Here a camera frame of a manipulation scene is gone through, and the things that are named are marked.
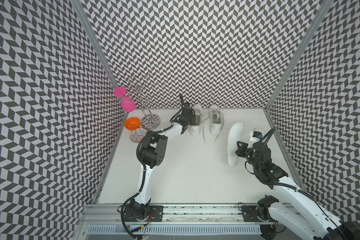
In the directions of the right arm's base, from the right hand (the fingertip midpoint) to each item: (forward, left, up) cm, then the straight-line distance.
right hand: (237, 144), depth 80 cm
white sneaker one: (+25, +7, -7) cm, 27 cm away
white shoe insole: (+6, 0, 0) cm, 6 cm away
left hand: (+27, +24, -7) cm, 37 cm away
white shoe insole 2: (0, -7, +13) cm, 15 cm away
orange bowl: (+24, +67, -10) cm, 72 cm away
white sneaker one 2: (+16, +23, -9) cm, 29 cm away
